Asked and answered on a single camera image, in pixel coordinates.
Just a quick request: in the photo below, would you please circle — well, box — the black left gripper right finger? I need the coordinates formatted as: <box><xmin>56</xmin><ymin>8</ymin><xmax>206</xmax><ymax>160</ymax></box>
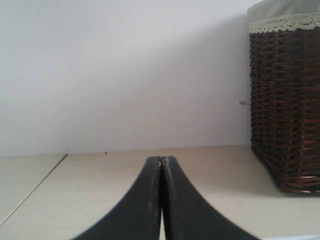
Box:
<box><xmin>161</xmin><ymin>156</ymin><xmax>257</xmax><ymax>240</ymax></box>

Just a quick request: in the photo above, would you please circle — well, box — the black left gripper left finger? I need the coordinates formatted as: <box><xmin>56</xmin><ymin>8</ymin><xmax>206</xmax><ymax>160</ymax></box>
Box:
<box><xmin>75</xmin><ymin>156</ymin><xmax>162</xmax><ymax>240</ymax></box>

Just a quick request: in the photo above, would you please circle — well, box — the white t-shirt red lettering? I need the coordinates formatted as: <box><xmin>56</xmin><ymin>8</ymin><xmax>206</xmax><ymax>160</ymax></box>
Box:
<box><xmin>263</xmin><ymin>234</ymin><xmax>320</xmax><ymax>240</ymax></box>

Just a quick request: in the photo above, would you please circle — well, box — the dark red wicker basket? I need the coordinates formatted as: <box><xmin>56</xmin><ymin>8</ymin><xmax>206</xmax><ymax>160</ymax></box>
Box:
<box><xmin>249</xmin><ymin>27</ymin><xmax>320</xmax><ymax>195</ymax></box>

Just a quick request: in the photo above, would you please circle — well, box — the grey lace-trimmed basket liner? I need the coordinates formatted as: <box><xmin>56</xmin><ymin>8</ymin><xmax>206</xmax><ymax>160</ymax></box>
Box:
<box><xmin>247</xmin><ymin>0</ymin><xmax>320</xmax><ymax>34</ymax></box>

